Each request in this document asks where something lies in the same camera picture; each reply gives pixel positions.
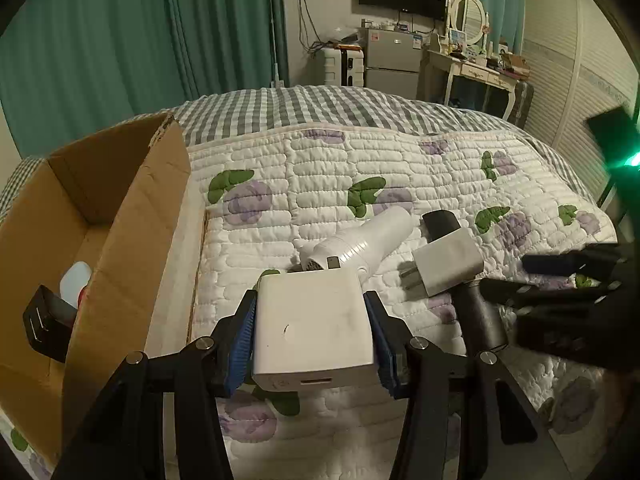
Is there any white square power adapter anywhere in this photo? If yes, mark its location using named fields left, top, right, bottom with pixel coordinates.
left=252, top=269, right=376, bottom=392

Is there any black square charger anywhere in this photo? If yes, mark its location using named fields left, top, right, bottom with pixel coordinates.
left=23, top=285, right=77, bottom=363

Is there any white handheld bottle device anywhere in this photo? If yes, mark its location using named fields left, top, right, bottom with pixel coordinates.
left=300, top=206, right=413, bottom=283

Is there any white plug charger cube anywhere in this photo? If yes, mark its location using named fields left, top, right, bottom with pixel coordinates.
left=400, top=228, right=484, bottom=297

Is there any black rectangular power bank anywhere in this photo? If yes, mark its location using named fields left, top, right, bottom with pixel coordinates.
left=422, top=209, right=460, bottom=243

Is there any white floral quilt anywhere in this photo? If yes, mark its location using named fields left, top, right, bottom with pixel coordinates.
left=8, top=127, right=618, bottom=480

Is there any light blue earbud case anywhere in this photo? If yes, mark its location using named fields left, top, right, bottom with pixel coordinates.
left=60, top=261, right=92, bottom=309

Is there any brown cardboard box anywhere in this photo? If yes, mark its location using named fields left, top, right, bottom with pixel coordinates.
left=1, top=113, right=204, bottom=466

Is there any grey checked bedsheet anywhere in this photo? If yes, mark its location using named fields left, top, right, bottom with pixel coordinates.
left=1, top=86, right=610, bottom=245

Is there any white dressing table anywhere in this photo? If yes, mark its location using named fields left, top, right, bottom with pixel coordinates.
left=416, top=50, right=534, bottom=129

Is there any white suitcase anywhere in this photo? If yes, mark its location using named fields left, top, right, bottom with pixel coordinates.
left=318, top=46, right=364, bottom=88

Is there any grey mini fridge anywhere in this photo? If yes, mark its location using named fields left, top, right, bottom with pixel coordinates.
left=360, top=27, right=424, bottom=99

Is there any white oval mirror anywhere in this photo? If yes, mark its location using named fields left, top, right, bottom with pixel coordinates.
left=447, top=0, right=489, bottom=46

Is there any teal curtain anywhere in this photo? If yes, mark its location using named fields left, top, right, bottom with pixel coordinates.
left=1, top=0, right=288, bottom=156

